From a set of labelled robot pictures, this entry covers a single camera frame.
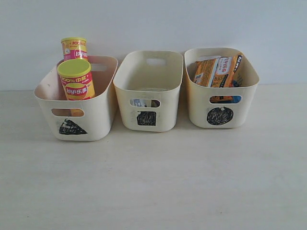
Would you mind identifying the blue snack packet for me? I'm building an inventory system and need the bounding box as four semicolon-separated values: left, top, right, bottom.
231;80;241;104

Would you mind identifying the pink Lays chip can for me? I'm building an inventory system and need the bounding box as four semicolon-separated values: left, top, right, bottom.
61;37;88;61

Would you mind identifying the cream bin with square mark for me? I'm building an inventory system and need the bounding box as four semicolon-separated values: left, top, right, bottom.
113;51;184;132

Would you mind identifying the orange noodle packet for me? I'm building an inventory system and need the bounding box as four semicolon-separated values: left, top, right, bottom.
192;53;243;88

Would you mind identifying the blue white milk carton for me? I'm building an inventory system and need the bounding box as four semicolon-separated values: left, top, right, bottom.
130;99;147;107

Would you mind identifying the purple juice carton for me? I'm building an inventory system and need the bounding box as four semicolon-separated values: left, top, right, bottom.
151;100;160;108

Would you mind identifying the yellow Lays chip can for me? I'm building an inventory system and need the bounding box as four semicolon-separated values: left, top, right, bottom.
57;58;95;101

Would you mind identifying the cream bin with triangle mark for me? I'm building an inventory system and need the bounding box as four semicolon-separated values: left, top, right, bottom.
34;56;118;141

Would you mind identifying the cream bin with circle mark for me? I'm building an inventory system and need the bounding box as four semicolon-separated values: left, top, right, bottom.
184;47;259;128

